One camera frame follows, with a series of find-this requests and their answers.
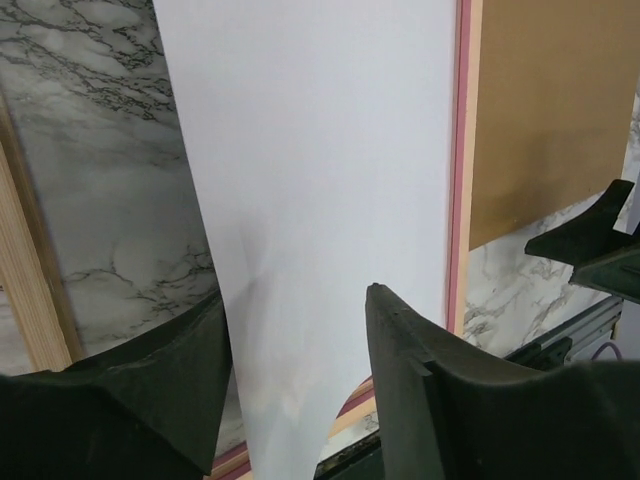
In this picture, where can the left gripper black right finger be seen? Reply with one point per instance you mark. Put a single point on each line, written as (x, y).
(448, 410)

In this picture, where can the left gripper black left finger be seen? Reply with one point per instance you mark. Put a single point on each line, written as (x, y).
(150, 408)

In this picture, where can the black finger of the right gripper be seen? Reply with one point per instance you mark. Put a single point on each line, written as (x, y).
(591, 234)
(616, 273)

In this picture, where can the brown fibreboard backing board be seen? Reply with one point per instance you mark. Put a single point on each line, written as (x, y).
(557, 82)

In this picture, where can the building photo print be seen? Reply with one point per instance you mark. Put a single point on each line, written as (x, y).
(319, 137)

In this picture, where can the aluminium extrusion rail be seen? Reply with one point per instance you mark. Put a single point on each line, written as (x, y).
(585, 336)

